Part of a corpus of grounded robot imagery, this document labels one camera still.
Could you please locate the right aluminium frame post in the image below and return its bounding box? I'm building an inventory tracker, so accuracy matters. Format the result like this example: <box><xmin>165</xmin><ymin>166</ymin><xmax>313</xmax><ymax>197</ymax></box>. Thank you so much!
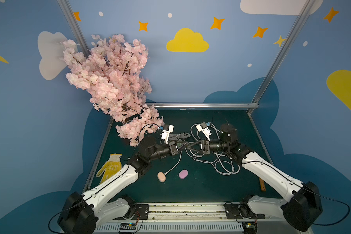
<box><xmin>251</xmin><ymin>0</ymin><xmax>316</xmax><ymax>108</ymax></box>

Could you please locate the yellow work glove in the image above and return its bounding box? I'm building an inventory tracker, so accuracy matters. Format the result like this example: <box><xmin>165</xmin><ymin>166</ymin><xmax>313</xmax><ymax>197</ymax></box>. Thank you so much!
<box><xmin>96</xmin><ymin>154</ymin><xmax>122</xmax><ymax>184</ymax></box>

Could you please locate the aluminium frame post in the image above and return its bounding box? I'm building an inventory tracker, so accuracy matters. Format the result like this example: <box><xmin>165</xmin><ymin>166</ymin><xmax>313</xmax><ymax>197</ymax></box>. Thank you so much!
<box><xmin>251</xmin><ymin>0</ymin><xmax>316</xmax><ymax>108</ymax></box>
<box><xmin>57</xmin><ymin>0</ymin><xmax>90</xmax><ymax>57</ymax></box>

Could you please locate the purple earbud case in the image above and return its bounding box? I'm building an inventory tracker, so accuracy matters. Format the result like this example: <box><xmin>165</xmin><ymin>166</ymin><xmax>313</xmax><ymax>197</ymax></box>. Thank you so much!
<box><xmin>178</xmin><ymin>169</ymin><xmax>188</xmax><ymax>179</ymax></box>

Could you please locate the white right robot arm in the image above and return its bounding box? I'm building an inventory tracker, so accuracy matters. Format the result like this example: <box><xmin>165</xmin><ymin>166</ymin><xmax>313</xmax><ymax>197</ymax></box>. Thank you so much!
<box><xmin>194</xmin><ymin>122</ymin><xmax>323</xmax><ymax>232</ymax></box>

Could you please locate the orange handled garden fork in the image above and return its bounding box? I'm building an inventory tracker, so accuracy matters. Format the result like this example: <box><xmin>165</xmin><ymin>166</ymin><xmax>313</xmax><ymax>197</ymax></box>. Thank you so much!
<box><xmin>259</xmin><ymin>178</ymin><xmax>266</xmax><ymax>192</ymax></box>

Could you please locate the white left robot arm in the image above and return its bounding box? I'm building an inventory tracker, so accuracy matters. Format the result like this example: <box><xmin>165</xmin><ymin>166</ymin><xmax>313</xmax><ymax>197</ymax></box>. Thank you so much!
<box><xmin>57</xmin><ymin>136</ymin><xmax>188</xmax><ymax>234</ymax></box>

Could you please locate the pink artificial blossom tree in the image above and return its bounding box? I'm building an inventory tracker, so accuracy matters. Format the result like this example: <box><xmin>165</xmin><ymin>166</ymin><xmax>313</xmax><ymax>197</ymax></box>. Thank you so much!
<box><xmin>63</xmin><ymin>34</ymin><xmax>164</xmax><ymax>146</ymax></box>

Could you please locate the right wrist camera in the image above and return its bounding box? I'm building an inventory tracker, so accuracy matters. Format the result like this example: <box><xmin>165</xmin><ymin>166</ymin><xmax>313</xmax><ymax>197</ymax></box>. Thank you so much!
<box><xmin>196</xmin><ymin>122</ymin><xmax>212</xmax><ymax>141</ymax></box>

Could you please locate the white pink charger cable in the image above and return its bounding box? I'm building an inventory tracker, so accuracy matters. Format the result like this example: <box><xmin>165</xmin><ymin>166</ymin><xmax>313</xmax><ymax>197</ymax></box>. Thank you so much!
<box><xmin>163</xmin><ymin>150</ymin><xmax>182</xmax><ymax>176</ymax></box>

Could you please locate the left aluminium frame post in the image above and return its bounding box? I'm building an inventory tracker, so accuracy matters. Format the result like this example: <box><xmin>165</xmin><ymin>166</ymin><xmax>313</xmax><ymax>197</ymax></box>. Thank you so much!
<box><xmin>57</xmin><ymin>0</ymin><xmax>90</xmax><ymax>57</ymax></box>

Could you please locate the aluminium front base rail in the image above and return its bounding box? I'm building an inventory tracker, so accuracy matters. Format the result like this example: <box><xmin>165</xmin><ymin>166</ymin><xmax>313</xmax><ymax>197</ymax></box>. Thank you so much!
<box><xmin>92</xmin><ymin>201</ymin><xmax>299</xmax><ymax>234</ymax></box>

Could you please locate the aluminium back frame rail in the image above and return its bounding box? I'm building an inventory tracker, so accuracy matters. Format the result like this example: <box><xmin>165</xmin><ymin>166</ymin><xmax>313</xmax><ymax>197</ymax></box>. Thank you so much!
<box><xmin>147</xmin><ymin>103</ymin><xmax>259</xmax><ymax>109</ymax></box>

